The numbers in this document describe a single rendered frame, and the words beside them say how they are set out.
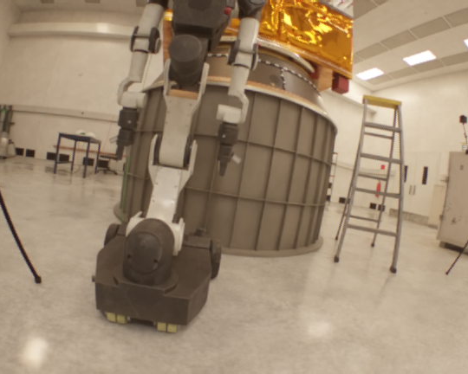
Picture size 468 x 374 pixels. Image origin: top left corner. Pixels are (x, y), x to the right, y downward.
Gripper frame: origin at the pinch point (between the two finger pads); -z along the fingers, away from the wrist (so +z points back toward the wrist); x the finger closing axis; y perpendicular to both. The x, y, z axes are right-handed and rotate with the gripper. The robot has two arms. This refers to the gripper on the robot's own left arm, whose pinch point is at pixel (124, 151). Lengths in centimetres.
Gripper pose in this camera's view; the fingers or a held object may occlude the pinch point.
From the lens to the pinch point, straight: 111.5
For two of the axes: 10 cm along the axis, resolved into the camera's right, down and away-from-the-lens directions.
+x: -1.1, -2.7, 9.6
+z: 1.9, -9.5, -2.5
